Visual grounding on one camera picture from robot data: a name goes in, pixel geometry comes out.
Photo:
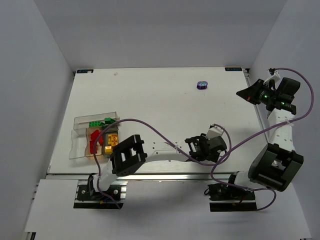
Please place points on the green two-by-four lego plate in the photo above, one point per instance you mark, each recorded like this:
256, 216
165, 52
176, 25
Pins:
97, 123

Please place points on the red two-by-two lego brick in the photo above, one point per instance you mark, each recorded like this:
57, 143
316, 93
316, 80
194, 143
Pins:
93, 149

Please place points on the blue table label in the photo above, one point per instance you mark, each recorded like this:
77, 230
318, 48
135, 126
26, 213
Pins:
84, 71
233, 69

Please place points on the left blue table label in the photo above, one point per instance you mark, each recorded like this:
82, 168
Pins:
84, 71

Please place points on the amber clear container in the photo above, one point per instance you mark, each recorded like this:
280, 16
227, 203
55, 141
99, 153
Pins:
89, 131

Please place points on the aluminium table front rail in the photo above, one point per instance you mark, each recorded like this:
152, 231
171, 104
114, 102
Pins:
136, 177

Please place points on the red sloped lego brick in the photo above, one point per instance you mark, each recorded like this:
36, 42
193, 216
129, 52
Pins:
95, 135

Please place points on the purple round lego piece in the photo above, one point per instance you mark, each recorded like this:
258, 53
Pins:
202, 85

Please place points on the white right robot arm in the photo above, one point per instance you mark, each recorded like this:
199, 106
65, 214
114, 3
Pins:
278, 162

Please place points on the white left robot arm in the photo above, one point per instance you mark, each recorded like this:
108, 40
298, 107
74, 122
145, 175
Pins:
126, 157

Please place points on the yellow two-by-three lego brick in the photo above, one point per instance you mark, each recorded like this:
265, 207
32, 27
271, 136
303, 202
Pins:
112, 139

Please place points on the right blue table label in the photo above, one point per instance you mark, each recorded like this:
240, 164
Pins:
233, 69

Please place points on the clear colourless container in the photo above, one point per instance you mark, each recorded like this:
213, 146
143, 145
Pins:
78, 144

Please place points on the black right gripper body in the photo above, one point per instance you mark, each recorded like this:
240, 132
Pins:
258, 91

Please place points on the dark grey clear container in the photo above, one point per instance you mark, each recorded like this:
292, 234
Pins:
105, 141

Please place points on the small green lego brick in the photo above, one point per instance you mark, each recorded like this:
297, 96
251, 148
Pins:
109, 121

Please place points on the clear smoky long container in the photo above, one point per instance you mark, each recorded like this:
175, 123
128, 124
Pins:
96, 120

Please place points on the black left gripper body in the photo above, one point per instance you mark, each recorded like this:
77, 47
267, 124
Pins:
194, 146

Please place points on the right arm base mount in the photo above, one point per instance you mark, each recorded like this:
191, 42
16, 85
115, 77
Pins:
223, 198

